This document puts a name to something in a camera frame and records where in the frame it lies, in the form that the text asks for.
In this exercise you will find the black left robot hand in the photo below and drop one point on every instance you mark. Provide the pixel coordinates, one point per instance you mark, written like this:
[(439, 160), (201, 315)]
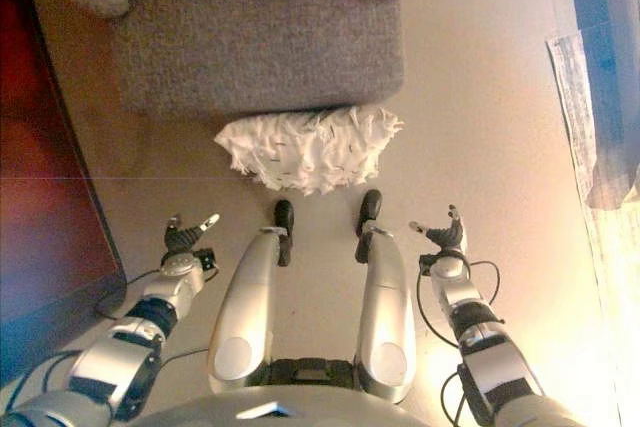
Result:
[(181, 239)]

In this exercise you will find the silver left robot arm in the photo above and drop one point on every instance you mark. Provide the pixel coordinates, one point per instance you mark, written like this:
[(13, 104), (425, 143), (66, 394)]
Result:
[(115, 357)]

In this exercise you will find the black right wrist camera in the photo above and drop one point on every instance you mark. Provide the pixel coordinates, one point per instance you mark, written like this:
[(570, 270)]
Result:
[(426, 263)]

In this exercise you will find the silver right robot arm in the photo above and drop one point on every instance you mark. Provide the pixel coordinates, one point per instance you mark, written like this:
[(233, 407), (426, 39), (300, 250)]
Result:
[(495, 372)]

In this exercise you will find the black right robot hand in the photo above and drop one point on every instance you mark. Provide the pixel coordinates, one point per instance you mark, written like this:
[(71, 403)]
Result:
[(447, 238)]

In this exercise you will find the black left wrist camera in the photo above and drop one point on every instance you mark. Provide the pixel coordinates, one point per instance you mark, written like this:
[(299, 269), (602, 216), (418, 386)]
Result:
[(207, 259)]

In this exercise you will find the silver robot leg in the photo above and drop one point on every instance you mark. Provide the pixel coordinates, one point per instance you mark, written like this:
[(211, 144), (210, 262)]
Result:
[(385, 317), (245, 307)]

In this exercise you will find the silver right robot leg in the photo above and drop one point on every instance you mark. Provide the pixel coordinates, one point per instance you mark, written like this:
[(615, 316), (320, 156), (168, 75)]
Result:
[(385, 317)]

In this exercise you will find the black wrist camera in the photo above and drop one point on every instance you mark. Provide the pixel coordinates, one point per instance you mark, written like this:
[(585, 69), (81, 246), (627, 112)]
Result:
[(207, 259), (426, 263)]

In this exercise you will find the grey robot torso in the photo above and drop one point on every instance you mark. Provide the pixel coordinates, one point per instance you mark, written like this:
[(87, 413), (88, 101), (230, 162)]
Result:
[(310, 407)]

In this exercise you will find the black robot foot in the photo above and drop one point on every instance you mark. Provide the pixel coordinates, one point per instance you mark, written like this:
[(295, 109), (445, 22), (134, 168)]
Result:
[(284, 214), (371, 204)]

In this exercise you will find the fringed bed blanket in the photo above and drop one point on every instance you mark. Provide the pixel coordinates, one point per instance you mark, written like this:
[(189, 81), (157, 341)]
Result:
[(607, 72)]

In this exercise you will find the dark red cabinet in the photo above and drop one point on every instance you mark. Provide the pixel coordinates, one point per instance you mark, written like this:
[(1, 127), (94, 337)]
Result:
[(35, 172)]

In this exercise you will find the silver left robot leg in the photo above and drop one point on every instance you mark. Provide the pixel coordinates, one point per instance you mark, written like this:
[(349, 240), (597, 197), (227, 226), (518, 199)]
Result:
[(245, 307)]

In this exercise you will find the black right robot foot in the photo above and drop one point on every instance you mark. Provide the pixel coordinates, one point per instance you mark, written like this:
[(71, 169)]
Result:
[(371, 204)]

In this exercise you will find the black left robot foot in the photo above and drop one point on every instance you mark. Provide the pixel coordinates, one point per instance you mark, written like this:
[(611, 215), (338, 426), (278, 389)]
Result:
[(284, 214)]

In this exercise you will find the grey fabric armchair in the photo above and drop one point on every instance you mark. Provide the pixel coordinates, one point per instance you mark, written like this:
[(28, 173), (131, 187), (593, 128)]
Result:
[(260, 32)]

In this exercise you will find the white fringed cushion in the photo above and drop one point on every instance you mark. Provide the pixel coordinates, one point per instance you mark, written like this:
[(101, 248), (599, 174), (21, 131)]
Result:
[(310, 152)]

